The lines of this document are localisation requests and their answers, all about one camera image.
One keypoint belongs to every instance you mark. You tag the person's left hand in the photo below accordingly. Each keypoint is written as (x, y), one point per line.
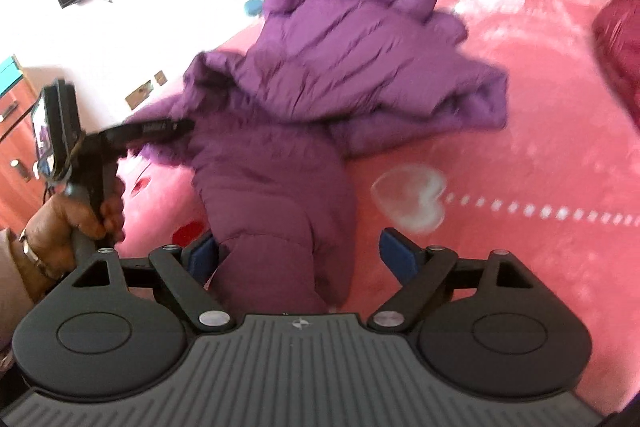
(55, 227)

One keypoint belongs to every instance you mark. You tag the person's left forearm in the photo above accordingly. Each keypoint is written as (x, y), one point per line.
(11, 287)

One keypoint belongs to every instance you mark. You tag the small wall socket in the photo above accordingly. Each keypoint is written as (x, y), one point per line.
(160, 78)

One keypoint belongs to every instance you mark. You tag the large wall socket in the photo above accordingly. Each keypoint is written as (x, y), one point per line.
(139, 94)

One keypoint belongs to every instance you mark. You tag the blue round stool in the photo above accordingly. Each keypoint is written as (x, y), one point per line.
(253, 7)

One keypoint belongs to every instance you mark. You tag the red down jacket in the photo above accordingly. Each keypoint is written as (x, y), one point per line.
(622, 47)

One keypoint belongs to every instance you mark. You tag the pink plush blanket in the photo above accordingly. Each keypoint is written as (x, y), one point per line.
(525, 157)

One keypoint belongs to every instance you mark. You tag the wooden cabinet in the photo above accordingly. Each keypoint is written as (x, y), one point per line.
(15, 147)

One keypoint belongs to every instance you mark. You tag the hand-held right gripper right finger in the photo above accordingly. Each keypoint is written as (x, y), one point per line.
(395, 257)

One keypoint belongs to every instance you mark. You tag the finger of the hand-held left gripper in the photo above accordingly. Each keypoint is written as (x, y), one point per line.
(155, 129)

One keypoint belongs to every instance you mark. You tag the metal wristwatch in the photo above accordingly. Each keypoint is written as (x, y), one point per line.
(35, 257)

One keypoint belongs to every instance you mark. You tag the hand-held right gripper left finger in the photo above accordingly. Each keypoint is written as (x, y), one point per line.
(202, 256)

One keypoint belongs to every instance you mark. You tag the purple down jacket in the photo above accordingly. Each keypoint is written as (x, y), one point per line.
(300, 82)

